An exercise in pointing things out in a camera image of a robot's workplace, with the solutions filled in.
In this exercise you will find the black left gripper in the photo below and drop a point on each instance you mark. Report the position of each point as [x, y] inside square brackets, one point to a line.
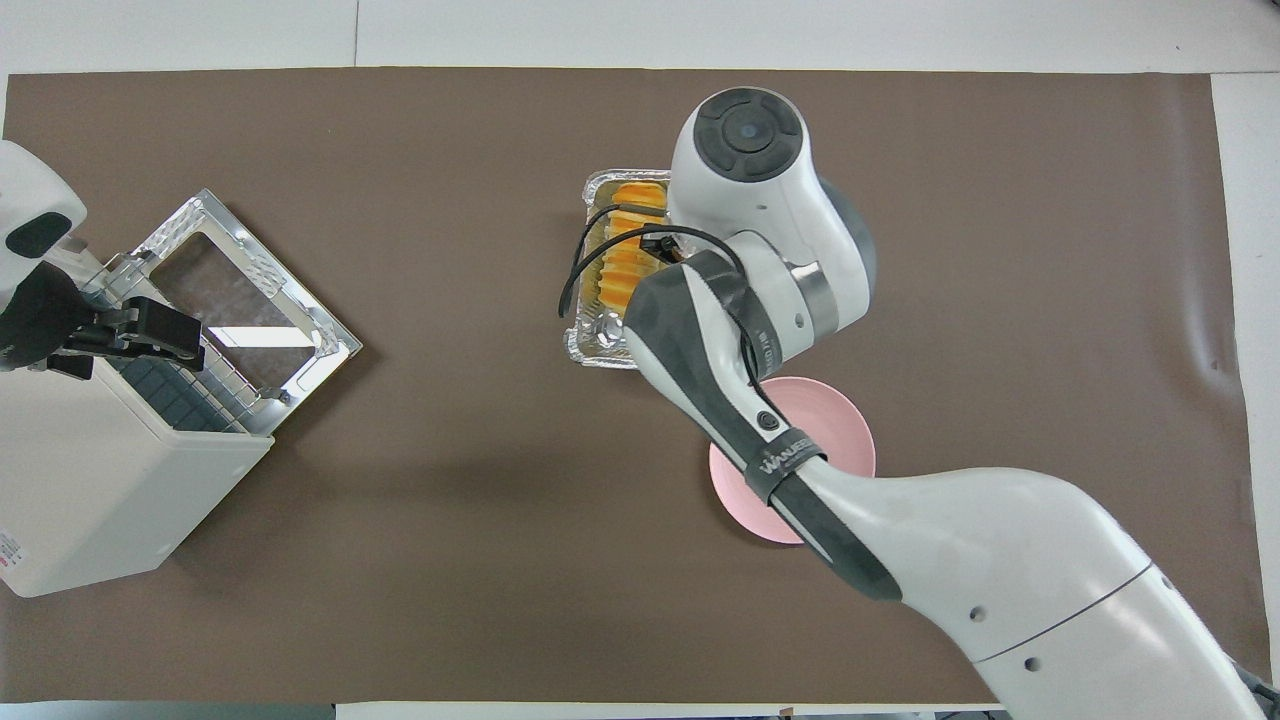
[40, 315]

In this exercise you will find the aluminium foil baking tray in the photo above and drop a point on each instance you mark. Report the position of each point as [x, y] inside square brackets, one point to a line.
[597, 345]

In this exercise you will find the golden ridged bread loaf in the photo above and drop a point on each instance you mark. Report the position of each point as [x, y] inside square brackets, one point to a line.
[632, 270]

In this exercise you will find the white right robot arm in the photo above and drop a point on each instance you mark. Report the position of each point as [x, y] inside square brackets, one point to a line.
[1000, 560]

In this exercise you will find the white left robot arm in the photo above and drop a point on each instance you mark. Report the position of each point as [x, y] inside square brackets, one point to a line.
[30, 190]

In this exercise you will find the cream toaster oven body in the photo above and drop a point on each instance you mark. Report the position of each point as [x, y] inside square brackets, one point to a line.
[90, 480]

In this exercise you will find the glass oven door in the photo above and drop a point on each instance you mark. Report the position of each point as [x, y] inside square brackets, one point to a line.
[300, 310]

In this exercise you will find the brown table mat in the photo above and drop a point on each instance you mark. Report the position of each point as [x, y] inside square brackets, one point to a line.
[480, 540]

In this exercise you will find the pink round plate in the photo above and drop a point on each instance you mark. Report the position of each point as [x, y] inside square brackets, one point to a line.
[830, 420]

